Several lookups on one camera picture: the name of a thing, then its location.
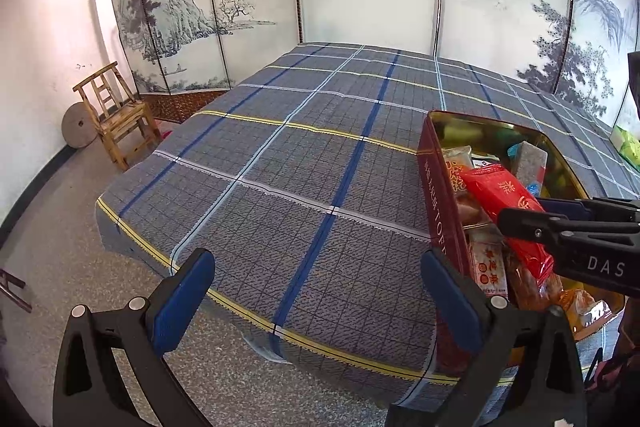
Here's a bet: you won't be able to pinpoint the red snack packet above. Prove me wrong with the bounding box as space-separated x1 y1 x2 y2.
457 163 555 285

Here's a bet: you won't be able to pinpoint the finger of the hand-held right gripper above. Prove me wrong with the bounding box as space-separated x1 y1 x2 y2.
530 196 640 224
496 206 640 295

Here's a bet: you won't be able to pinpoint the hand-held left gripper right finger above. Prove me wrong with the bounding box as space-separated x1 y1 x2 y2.
387 248 588 427

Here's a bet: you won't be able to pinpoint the brown metal frame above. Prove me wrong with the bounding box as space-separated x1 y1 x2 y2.
0 269 33 313

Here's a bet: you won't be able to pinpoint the navy cracker packet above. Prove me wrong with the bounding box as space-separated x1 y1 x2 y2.
472 152 507 168

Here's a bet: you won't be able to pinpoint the green snack bag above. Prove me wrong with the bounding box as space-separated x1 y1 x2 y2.
611 125 640 168

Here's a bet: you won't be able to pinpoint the red tin box gold interior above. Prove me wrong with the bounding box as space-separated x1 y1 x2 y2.
416 109 628 378

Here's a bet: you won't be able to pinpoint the clear packet dark sesame bar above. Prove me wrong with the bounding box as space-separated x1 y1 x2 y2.
510 141 549 195

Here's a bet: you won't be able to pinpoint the fried dough twist packet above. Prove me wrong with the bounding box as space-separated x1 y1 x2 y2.
440 146 482 228

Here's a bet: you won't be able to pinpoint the round stone disc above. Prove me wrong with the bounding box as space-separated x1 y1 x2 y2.
61 103 97 150

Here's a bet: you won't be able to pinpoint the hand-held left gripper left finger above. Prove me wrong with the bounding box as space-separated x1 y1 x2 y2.
52 248 217 427

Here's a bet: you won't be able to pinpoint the light wooden chair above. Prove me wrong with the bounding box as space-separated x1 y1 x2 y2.
72 62 162 172

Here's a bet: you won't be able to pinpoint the clear packet orange snack bars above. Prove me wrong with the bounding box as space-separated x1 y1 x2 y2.
505 252 566 314

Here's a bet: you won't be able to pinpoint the small sesame cake packet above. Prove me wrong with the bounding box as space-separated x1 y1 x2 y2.
467 237 510 299

